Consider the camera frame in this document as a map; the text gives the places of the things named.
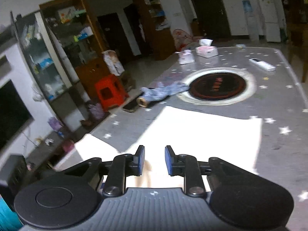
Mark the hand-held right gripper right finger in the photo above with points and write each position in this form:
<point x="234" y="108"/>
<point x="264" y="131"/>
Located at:
<point x="169" y="161"/>

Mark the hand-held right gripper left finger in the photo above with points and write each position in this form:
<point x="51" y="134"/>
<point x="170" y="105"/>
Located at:
<point x="140" y="160"/>

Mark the cream pants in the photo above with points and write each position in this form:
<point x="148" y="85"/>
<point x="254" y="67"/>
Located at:
<point x="204" y="134"/>

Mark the dark smartphone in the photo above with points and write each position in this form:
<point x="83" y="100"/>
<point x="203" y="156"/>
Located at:
<point x="130" y="106"/>

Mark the purple patterned bag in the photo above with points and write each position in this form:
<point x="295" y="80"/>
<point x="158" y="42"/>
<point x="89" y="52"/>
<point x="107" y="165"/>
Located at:
<point x="96" y="112"/>

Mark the red plastic stool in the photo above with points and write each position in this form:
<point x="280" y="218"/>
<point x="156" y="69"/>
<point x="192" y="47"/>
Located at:
<point x="105" y="83"/>

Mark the round built-in induction cooktop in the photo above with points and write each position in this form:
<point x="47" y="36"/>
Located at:
<point x="216" y="85"/>

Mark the small purple gift bag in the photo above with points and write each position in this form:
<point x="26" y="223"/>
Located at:
<point x="55" y="124"/>

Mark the low television stand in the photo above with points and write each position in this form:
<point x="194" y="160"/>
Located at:
<point x="48" y="149"/>

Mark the white paper bag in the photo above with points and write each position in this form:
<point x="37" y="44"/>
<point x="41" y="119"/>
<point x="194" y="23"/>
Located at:
<point x="113" y="62"/>

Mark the clear plastic container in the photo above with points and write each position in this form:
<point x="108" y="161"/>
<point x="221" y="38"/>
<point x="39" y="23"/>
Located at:
<point x="186" y="57"/>

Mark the clear tissue box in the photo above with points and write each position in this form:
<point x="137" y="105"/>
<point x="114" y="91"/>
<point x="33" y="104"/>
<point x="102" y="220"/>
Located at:
<point x="207" y="51"/>

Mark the red patterned play tent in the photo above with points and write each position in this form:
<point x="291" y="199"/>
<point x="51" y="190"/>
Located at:
<point x="180" y="37"/>

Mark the grey star-printed tablecloth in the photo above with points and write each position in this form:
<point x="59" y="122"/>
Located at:
<point x="276" y="96"/>

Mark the black speaker box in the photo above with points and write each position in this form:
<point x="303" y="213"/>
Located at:
<point x="13" y="170"/>

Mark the narrow wooden shelf cabinet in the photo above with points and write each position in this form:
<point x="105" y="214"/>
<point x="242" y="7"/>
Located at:
<point x="156" y="28"/>

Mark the white remote control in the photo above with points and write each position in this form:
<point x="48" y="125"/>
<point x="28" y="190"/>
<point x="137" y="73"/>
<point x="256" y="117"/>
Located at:
<point x="262" y="64"/>

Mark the flat screen television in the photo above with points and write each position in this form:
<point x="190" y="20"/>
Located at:
<point x="12" y="115"/>

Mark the glass door cabinet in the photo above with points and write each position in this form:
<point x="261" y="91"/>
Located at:
<point x="41" y="60"/>

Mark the large wooden display cabinet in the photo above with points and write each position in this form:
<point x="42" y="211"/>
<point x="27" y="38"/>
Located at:
<point x="72" y="28"/>

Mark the dark wooden door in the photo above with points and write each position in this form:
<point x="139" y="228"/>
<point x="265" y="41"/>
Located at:
<point x="209" y="12"/>

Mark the white water dispenser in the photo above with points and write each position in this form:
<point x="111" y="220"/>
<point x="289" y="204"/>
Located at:
<point x="253" y="26"/>

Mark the white refrigerator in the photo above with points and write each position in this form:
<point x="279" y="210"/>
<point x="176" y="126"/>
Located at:
<point x="269" y="16"/>

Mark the dark wooden shelf unit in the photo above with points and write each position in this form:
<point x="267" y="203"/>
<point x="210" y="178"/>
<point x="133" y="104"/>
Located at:
<point x="296" y="16"/>

